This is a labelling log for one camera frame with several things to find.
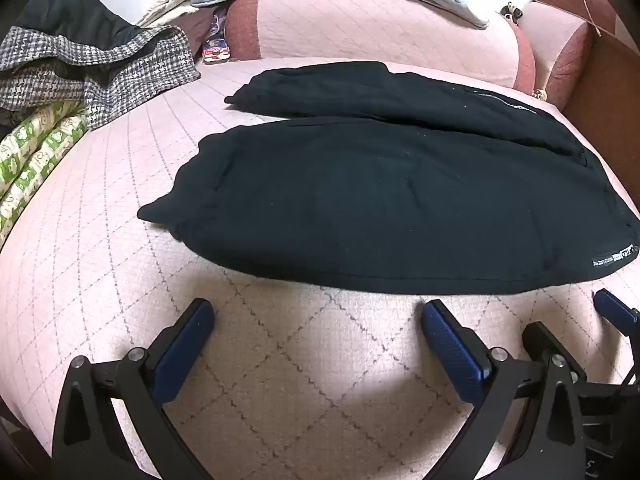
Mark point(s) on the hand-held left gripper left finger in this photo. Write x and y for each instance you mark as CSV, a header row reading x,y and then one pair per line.
x,y
185,350

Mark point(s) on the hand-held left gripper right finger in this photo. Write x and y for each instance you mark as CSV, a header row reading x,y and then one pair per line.
x,y
452,350

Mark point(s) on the cream cloth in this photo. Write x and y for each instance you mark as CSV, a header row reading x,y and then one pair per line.
x,y
170,0

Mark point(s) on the small colourful box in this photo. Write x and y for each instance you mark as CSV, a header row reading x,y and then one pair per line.
x,y
216,50

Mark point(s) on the houndstooth garment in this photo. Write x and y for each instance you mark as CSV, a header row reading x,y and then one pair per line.
x,y
125,70

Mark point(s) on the beige knotted tassel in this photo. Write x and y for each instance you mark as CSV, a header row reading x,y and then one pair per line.
x,y
539,93

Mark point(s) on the pink armrest cushion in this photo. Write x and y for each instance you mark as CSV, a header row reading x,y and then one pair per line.
x,y
555,45

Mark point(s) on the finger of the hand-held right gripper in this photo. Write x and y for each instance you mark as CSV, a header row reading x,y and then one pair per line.
x,y
612,305
540,340

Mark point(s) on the black pants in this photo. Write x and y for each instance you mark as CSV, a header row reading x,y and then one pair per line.
x,y
375,200

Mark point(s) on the pink bolster cushion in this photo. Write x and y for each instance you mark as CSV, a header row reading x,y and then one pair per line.
x,y
375,25

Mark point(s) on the green patterned cloth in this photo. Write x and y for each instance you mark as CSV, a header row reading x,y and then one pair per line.
x,y
35,160

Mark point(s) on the dark green garment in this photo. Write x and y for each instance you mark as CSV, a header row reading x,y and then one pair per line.
x,y
70,20

